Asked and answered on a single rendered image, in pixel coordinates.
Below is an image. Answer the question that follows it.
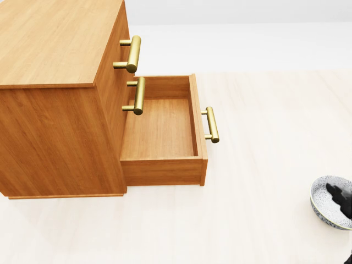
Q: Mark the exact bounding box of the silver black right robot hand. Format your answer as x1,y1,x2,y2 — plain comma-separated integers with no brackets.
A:
326,180,352,221

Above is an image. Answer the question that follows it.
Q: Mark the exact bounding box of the black white patterned bowl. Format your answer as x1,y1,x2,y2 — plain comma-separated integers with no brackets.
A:
310,175,352,231

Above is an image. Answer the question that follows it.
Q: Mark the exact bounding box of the wooden cabinet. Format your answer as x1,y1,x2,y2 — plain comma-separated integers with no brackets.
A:
0,0,135,200

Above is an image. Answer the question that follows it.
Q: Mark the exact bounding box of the open empty wooden drawer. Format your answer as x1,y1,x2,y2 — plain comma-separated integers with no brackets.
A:
120,73,208,187

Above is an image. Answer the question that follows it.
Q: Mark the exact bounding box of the slim brass drawer handle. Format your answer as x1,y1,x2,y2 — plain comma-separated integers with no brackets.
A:
201,106,221,144

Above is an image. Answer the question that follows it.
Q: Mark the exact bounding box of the mid-size brass drawer handle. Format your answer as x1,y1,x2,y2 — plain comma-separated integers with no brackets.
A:
122,76,146,116

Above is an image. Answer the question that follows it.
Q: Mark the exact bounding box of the wooden drawer with mid-size handle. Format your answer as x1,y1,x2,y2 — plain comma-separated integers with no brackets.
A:
111,26,136,177

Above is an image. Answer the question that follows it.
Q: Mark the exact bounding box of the largest brass drawer handle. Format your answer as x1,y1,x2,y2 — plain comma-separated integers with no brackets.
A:
112,35,142,74

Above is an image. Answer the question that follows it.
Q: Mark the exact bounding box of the wooden drawer with largest handle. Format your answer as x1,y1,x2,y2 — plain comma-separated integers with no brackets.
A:
95,0,130,155

